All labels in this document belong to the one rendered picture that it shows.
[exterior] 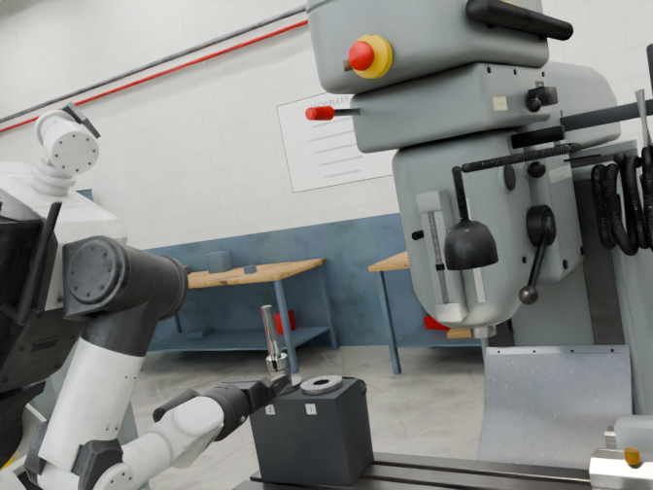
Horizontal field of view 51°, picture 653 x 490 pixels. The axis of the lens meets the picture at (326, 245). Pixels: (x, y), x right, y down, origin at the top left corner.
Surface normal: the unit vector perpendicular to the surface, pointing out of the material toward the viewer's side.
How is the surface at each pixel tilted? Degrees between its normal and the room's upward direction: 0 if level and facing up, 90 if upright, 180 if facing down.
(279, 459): 90
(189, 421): 47
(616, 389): 63
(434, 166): 90
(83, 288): 68
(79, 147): 117
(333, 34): 90
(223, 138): 90
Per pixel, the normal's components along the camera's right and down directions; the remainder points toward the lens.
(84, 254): -0.40, -0.22
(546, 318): -0.54, 0.18
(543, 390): -0.58, -0.28
